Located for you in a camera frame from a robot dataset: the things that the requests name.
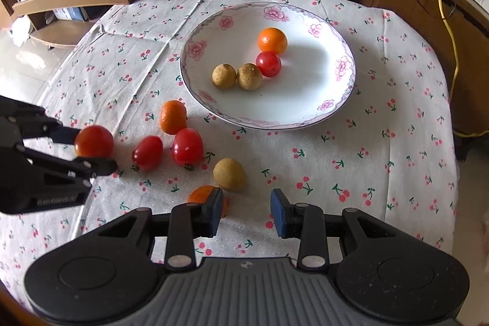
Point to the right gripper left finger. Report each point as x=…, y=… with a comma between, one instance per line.
x=187, y=222

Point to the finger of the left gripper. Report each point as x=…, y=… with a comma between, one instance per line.
x=50, y=128
x=78, y=167

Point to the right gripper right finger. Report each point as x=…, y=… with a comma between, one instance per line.
x=306, y=223

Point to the large orange-red tomato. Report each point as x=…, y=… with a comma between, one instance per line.
x=94, y=142

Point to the mandarin orange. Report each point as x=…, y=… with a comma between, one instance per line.
x=272, y=40
x=201, y=194

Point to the red cherry tomato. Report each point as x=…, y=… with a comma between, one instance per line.
x=187, y=148
x=148, y=154
x=268, y=63

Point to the pale longan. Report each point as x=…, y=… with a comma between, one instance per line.
x=230, y=175

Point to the small orange tomato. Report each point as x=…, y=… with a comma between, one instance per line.
x=173, y=117

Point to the cherry print tablecloth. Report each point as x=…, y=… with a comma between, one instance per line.
x=388, y=150

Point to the white floral bowl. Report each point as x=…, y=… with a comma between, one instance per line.
x=317, y=76

